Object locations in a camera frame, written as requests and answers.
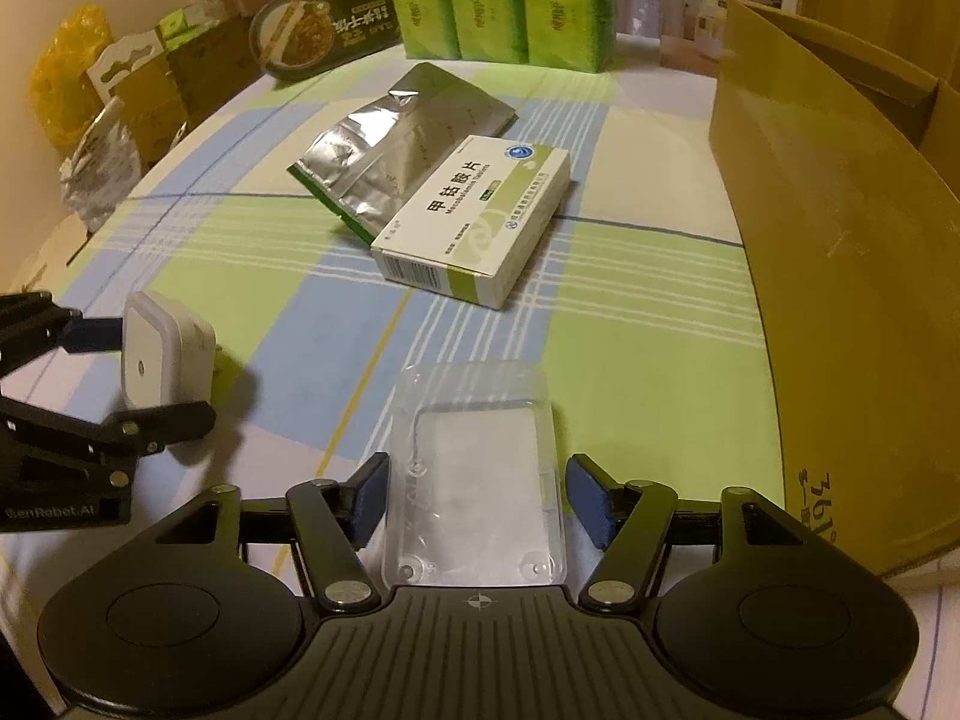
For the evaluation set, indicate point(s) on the white cutout cardboard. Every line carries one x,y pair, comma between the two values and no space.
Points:
124,64

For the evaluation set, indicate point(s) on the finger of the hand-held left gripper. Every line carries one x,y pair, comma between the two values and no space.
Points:
169,421
91,335

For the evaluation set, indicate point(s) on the crinkled white plastic bag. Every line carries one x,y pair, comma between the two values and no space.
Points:
101,165

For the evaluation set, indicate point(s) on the bundle of green tissue packs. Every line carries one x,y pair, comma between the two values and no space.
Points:
487,15

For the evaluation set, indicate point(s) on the silver foil pouch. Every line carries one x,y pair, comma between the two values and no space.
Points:
375,157

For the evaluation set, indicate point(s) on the brown storage carton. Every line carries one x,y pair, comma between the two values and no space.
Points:
210,67

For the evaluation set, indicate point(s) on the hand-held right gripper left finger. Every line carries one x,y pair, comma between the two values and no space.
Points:
371,496

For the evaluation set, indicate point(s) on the large brown cardboard box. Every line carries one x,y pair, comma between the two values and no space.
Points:
825,240

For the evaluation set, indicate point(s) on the green tissue boxes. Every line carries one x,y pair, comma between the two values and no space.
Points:
187,21

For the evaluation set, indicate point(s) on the yellow plastic bag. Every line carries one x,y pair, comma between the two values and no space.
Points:
67,75

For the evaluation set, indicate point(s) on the checkered tablecloth desktop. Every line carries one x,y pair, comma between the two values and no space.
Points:
262,240

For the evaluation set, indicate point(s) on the white square night light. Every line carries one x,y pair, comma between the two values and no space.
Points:
161,352

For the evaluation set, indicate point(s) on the clear plastic tray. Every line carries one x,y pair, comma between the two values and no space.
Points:
480,465

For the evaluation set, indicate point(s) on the white appliance carton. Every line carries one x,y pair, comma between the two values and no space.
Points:
697,30

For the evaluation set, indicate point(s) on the white green medicine box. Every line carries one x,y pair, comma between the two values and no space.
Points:
465,225

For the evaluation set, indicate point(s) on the dark oval instant meal box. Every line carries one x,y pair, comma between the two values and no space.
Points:
322,22

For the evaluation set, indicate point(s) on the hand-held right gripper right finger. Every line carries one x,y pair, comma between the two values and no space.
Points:
589,496

